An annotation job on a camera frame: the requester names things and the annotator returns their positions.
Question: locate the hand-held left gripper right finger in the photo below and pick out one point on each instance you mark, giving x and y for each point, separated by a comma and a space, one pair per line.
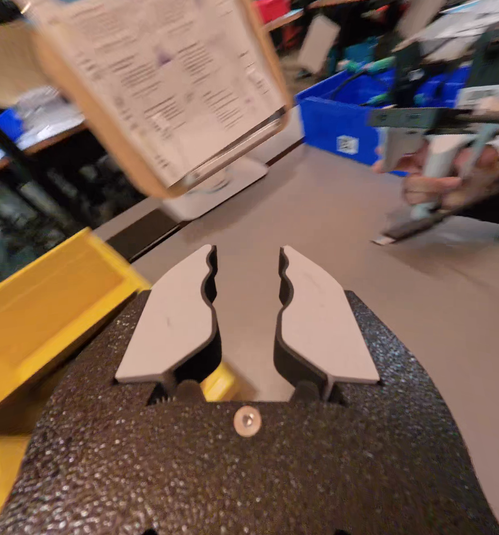
324, 326

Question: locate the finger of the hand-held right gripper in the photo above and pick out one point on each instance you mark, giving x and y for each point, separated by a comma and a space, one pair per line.
400, 118

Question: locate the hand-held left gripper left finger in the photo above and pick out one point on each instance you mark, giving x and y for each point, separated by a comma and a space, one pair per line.
170, 326

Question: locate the blue plastic bin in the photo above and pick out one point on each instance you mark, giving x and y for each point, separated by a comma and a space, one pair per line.
337, 121

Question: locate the person's right forearm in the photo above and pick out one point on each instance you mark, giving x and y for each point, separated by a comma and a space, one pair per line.
496, 204

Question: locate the grey desk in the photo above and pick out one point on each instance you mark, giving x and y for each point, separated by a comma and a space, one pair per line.
316, 209

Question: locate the person's right hand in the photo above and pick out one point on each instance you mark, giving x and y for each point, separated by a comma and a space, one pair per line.
479, 171

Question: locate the beige rounded board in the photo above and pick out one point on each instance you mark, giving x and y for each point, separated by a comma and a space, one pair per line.
318, 41

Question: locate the yellow plastic bin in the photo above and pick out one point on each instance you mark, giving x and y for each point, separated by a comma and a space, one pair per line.
44, 309

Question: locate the sign stand with printed sheet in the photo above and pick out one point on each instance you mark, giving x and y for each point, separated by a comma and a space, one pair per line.
170, 83

